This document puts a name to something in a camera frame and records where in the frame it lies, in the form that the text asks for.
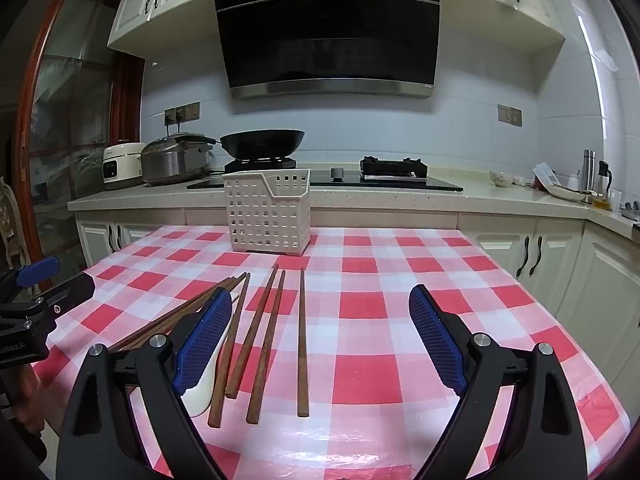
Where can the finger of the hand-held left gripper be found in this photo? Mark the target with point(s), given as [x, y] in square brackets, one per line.
[75, 287]
[37, 270]

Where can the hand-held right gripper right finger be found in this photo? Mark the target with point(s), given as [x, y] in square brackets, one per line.
[440, 345]

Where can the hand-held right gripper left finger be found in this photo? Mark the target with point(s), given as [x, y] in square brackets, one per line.
[202, 345]

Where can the brown wooden chopstick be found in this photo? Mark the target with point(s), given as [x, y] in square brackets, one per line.
[170, 317]
[231, 350]
[267, 350]
[200, 300]
[302, 345]
[150, 334]
[255, 330]

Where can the white ceramic spoon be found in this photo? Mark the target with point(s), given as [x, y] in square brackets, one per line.
[202, 402]

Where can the white perforated plastic utensil basket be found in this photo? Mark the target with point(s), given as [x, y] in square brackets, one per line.
[267, 210]

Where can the person's left hand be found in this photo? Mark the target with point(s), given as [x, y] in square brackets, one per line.
[27, 395]

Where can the red white checked tablecloth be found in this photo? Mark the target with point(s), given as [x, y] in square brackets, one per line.
[380, 330]

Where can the white rice cooker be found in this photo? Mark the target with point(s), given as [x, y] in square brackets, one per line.
[120, 162]

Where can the steel pressure cooker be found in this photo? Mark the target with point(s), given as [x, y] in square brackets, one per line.
[172, 162]

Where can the wooden framed glass door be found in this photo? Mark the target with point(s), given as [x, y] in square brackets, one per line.
[75, 110]

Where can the small white bowl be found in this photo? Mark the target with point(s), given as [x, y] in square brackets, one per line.
[500, 179]

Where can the black burner grate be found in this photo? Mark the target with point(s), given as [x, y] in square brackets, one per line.
[260, 164]
[392, 167]

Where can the black glass gas cooktop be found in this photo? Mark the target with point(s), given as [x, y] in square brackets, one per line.
[350, 182]

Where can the white plate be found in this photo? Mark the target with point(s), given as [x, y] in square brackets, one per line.
[567, 194]

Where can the grey cooktop knob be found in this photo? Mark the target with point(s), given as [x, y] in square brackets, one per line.
[337, 173]

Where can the white printed packet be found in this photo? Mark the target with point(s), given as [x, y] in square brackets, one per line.
[545, 175]

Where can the black wok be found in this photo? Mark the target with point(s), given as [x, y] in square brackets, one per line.
[265, 142]

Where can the black range hood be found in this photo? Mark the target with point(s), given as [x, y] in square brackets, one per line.
[325, 35]

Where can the gold wall socket panel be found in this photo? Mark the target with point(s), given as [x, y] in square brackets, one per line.
[182, 112]

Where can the gold wall switch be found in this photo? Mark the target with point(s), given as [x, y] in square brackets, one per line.
[510, 115]

